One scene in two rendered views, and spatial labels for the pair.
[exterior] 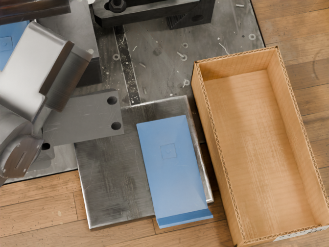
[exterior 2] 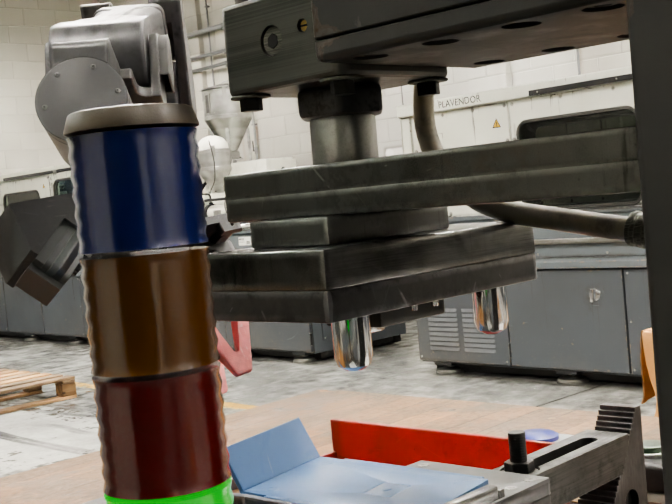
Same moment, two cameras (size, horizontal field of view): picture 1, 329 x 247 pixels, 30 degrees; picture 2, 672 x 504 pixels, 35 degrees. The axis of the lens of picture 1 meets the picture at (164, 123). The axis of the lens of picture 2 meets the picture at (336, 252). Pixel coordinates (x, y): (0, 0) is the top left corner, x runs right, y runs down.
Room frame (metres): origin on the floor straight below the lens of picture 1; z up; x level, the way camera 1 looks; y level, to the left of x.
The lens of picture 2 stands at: (0.91, -0.08, 1.17)
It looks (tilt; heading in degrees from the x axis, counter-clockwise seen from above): 3 degrees down; 153
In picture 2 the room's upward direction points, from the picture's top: 5 degrees counter-clockwise
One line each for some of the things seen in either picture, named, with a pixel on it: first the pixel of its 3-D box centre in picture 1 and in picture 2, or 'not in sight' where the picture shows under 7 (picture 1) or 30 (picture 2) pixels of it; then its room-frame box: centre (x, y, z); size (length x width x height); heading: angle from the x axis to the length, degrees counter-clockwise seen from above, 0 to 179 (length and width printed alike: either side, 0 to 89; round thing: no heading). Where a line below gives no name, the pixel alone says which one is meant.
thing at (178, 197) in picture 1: (173, 168); not in sight; (0.23, -0.02, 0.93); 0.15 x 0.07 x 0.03; 18
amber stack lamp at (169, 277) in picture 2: not in sight; (150, 308); (0.60, 0.02, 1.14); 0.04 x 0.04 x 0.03
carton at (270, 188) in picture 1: (259, 146); not in sight; (0.28, -0.13, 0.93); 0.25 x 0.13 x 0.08; 19
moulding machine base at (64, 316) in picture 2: not in sight; (150, 287); (-8.60, 2.88, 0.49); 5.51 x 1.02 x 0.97; 15
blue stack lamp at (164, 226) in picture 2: not in sight; (138, 190); (0.60, 0.02, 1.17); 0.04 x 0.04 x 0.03
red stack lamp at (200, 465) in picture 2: not in sight; (162, 425); (0.60, 0.02, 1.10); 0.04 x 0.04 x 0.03
